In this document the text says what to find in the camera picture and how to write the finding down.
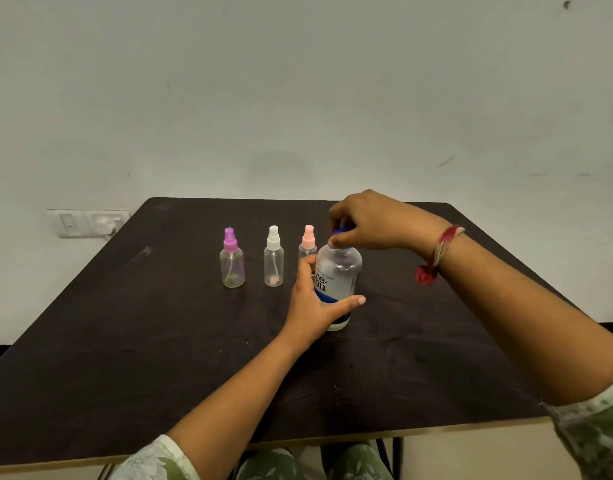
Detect green floral sleeve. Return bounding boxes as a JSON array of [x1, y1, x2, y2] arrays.
[[544, 372, 613, 480], [108, 434, 201, 480]]

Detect green floral right sleeve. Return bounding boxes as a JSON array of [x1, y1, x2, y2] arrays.
[[544, 372, 613, 480]]

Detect person's left forearm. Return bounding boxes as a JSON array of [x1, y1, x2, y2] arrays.
[[166, 334, 307, 480]]

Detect green floral left sleeve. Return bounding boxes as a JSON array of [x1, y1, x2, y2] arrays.
[[108, 434, 201, 480]]

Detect small round bottle purple print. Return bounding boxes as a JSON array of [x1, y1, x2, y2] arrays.
[[219, 247, 246, 289]]

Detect person's left hand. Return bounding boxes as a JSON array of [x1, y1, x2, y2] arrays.
[[278, 254, 367, 353]]

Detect white wall socket panel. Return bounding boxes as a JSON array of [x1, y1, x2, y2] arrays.
[[46, 209, 131, 239]]

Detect person's right hand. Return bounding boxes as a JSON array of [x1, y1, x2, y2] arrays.
[[328, 189, 452, 261]]

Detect person's right forearm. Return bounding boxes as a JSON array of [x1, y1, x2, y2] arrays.
[[434, 234, 613, 407]]

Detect white plug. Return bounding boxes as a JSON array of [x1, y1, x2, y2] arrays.
[[94, 217, 123, 239]]

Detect large clear bottle blue label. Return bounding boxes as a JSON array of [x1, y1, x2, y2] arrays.
[[314, 243, 363, 332]]

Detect red thread wristband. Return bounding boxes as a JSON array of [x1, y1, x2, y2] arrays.
[[414, 224, 466, 287]]

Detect green floral trousers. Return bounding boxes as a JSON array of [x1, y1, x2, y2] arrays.
[[235, 442, 395, 480]]

